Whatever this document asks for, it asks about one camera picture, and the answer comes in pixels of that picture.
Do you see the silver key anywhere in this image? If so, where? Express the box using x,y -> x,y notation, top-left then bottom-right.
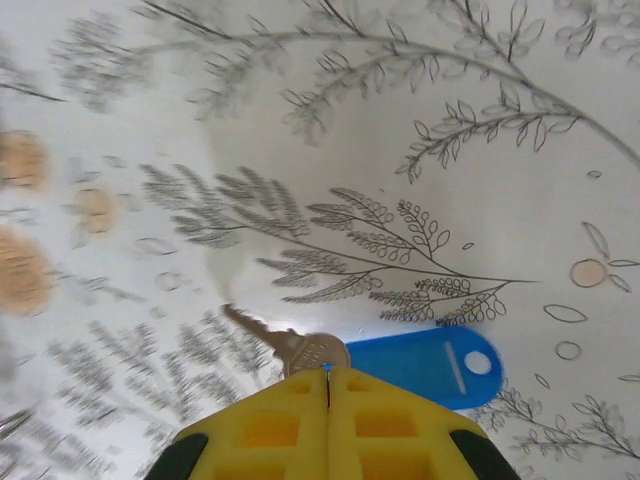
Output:
222,303 -> 352,384

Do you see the blue plastic key tag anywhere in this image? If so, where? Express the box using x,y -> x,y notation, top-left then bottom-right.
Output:
344,324 -> 504,412

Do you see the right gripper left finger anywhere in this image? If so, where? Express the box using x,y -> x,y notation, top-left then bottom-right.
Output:
147,367 -> 330,480

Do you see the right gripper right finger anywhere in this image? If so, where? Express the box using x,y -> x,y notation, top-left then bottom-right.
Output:
329,366 -> 519,480

